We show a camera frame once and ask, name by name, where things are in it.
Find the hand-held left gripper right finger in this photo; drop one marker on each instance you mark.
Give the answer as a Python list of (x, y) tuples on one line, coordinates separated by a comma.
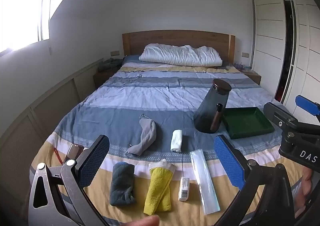
[(228, 163)]

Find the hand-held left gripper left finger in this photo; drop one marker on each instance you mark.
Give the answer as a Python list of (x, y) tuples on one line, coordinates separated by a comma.
[(91, 163)]

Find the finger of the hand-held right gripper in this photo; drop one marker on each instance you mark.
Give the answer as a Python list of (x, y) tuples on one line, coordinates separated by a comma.
[(308, 106), (280, 116)]

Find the clear plastic bag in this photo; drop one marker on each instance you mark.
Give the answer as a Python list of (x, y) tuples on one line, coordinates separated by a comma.
[(205, 181)]

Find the green tray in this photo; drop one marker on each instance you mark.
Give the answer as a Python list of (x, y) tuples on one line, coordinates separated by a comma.
[(247, 123)]

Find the dark grey towel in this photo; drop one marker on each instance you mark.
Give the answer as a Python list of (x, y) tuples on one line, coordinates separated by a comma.
[(122, 183)]

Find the white tissue packet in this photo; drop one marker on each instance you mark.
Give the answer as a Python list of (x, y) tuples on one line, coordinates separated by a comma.
[(184, 188)]

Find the white cloth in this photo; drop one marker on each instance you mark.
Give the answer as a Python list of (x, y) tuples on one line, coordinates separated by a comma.
[(176, 141)]

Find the light grey cloth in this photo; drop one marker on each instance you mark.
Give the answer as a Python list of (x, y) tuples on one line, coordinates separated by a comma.
[(146, 133)]

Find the yellow towel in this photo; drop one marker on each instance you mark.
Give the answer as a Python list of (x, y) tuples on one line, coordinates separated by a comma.
[(158, 188)]

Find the person's right hand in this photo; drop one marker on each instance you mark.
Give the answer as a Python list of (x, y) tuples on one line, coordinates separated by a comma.
[(306, 186)]

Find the person's left hand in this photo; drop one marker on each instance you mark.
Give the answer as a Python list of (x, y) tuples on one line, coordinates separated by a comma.
[(142, 221)]

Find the wooden nightstand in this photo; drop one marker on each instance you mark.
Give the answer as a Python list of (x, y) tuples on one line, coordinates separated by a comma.
[(253, 77), (103, 79)]

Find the dark glass pitcher wooden lid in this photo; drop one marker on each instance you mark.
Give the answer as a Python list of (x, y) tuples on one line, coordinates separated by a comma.
[(212, 106)]

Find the small items on nightstand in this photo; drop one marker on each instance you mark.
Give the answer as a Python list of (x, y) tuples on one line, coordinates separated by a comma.
[(242, 67)]

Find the beige panelled ledge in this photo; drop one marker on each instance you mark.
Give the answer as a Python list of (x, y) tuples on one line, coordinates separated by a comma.
[(50, 101)]

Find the white wardrobe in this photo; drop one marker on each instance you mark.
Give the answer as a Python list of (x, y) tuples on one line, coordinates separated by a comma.
[(268, 40)]

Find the striped bed blanket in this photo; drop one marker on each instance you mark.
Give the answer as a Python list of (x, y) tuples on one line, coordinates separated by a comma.
[(150, 101)]

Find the dark cloth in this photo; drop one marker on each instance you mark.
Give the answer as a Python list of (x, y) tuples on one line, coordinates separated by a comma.
[(108, 64)]

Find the white pillow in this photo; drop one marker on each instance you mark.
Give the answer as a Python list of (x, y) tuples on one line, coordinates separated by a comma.
[(180, 54)]

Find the wooden headboard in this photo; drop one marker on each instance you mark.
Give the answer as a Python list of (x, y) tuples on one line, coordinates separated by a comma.
[(175, 37)]

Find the window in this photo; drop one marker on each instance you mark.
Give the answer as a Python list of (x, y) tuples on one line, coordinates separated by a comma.
[(22, 8)]

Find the wall switch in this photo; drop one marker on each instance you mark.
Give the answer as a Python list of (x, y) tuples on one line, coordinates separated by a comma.
[(115, 53), (245, 54)]

